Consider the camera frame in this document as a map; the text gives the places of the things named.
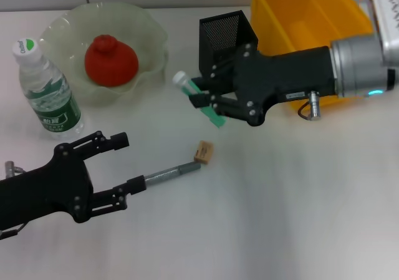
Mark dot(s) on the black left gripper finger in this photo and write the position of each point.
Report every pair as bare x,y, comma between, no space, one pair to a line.
120,141
135,186

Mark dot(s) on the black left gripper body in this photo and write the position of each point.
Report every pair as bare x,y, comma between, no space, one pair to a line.
46,189

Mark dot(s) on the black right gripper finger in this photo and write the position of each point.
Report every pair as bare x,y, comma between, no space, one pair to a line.
224,107
224,74

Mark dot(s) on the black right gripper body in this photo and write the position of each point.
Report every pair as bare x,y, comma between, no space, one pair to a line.
280,74

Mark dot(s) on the green pen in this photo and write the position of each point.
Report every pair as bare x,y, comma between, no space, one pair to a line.
184,82

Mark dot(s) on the grey glitter pen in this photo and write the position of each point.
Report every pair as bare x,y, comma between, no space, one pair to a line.
174,171

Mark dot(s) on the beige eraser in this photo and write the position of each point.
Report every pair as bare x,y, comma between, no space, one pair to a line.
204,152

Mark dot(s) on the clear green-label water bottle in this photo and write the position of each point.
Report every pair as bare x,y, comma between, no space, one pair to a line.
53,105

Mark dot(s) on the black mesh pen holder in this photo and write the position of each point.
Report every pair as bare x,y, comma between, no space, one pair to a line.
218,33

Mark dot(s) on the pale green glass fruit plate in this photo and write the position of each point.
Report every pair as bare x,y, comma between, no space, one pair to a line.
143,36

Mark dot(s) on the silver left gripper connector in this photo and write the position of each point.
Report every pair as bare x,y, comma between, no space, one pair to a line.
11,167

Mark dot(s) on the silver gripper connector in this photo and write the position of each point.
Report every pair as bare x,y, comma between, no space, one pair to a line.
314,105
11,167

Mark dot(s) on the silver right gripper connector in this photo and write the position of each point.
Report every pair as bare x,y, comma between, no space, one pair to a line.
314,105

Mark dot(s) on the yellow plastic bin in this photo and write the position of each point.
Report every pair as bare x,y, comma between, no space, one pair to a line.
311,12

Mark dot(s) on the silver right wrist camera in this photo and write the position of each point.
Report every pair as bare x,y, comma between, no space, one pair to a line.
388,18

